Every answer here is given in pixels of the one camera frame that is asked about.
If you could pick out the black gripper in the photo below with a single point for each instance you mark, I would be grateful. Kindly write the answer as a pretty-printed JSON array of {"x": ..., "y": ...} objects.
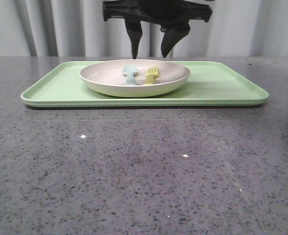
[{"x": 174, "y": 15}]

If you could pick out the yellow plastic fork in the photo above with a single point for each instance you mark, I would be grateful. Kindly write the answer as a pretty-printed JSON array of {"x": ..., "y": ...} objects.
[{"x": 151, "y": 75}]

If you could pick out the beige round plate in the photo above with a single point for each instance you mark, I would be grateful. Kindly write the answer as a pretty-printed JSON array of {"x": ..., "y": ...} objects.
[{"x": 107, "y": 78}]

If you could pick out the light blue plastic spoon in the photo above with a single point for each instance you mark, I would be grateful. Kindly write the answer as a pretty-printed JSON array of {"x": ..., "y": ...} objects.
[{"x": 130, "y": 72}]

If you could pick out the light green plastic tray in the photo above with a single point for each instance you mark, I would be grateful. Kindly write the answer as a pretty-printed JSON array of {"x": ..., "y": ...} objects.
[{"x": 209, "y": 84}]

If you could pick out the grey pleated curtain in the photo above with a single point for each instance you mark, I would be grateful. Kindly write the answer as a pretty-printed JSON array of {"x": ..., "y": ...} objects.
[{"x": 77, "y": 28}]

